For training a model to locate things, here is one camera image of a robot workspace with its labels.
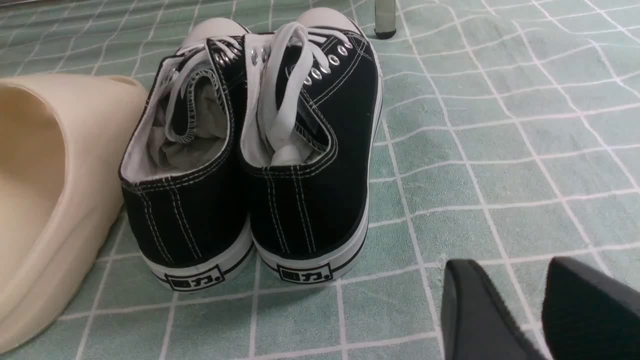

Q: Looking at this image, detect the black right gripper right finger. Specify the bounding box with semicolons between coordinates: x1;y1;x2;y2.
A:
542;256;640;360

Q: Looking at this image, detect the black canvas sneaker right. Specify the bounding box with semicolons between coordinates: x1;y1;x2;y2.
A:
238;7;384;285

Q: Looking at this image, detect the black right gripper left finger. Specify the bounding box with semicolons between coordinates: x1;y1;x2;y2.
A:
440;259;545;360

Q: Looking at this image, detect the black canvas sneaker left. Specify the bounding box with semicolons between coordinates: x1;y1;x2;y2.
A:
119;17;254;293

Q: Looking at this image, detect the metal shoe rack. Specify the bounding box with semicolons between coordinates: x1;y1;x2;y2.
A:
374;0;397;40

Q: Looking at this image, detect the cream slide sandal right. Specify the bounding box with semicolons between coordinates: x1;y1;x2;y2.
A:
0;73;147;353

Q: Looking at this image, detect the black canvas sneaker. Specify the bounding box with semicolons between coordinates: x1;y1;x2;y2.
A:
119;17;254;293
238;7;384;285

